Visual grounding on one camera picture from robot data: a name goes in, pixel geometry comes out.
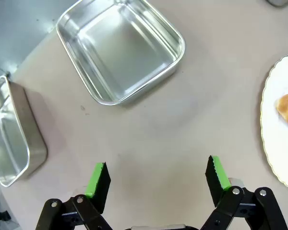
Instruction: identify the white scalloped plate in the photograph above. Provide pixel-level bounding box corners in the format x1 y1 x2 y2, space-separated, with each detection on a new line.
260 53 288 190

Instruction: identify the black cable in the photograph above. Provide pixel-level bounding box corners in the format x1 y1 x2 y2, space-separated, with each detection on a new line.
0 64 11 78

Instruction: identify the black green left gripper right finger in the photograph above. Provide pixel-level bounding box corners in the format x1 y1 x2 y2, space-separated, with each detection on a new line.
198 155 288 230

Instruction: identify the large shallow metal container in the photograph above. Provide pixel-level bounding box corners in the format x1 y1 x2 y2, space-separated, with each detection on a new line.
56 0 186 106

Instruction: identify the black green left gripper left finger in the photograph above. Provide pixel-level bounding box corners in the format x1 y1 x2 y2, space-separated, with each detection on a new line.
35 161 114 230

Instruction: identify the deep metal container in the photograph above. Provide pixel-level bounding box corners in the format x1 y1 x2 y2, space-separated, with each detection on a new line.
0 75 48 188

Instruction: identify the dark round object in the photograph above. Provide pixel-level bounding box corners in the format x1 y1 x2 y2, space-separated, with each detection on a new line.
265 0 288 7

